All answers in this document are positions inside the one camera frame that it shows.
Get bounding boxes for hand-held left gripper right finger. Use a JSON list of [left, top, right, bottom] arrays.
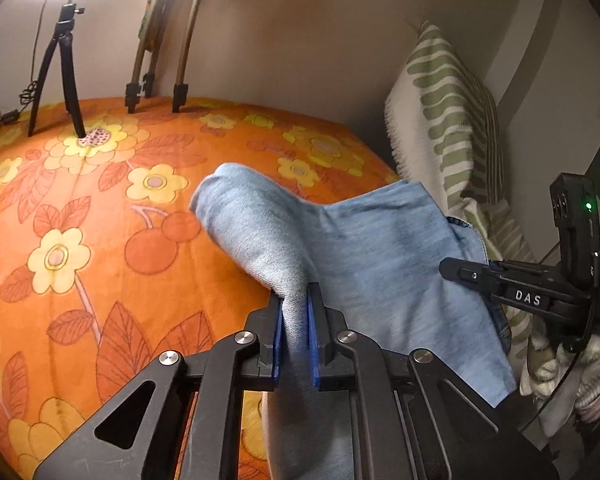
[[306, 282, 561, 480]]

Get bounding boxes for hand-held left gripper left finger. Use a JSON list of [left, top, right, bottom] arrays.
[[32, 290, 287, 480]]

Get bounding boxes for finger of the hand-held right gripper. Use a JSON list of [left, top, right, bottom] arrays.
[[439, 257, 501, 306]]

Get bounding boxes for blue denim pants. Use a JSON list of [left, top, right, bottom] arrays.
[[189, 162, 518, 480]]

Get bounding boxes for orange floral blanket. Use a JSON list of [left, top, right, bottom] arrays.
[[0, 96, 406, 480]]

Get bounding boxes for green striped white pillow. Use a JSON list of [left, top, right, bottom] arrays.
[[384, 21, 538, 366]]

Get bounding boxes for black cable with switch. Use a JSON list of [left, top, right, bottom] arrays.
[[0, 0, 48, 155]]

